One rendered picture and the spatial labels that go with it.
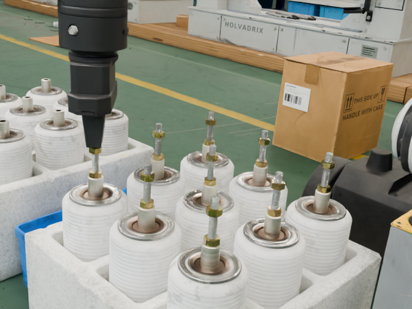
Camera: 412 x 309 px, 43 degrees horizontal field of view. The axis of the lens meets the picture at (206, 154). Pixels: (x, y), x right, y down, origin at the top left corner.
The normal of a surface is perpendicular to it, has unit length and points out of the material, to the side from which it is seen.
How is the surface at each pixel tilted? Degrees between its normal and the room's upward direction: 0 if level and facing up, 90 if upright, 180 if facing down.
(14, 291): 0
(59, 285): 90
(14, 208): 90
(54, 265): 90
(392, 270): 90
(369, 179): 45
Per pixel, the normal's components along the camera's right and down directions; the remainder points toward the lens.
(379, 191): -0.45, -0.51
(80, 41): -0.18, 0.35
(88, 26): 0.10, 0.37
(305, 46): -0.70, 0.21
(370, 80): 0.70, 0.30
